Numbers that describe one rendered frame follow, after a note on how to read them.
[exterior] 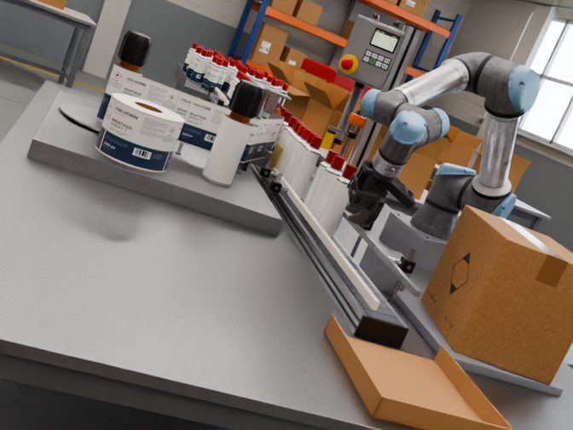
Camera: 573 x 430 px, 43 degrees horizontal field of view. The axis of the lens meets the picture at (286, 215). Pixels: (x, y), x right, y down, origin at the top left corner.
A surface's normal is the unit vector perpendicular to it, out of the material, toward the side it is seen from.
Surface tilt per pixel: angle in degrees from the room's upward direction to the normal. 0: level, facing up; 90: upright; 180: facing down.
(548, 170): 90
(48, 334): 0
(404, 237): 90
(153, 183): 90
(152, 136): 90
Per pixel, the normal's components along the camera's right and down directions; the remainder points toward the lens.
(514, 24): -0.86, -0.24
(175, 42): 0.35, 0.36
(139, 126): 0.11, 0.28
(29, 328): 0.37, -0.90
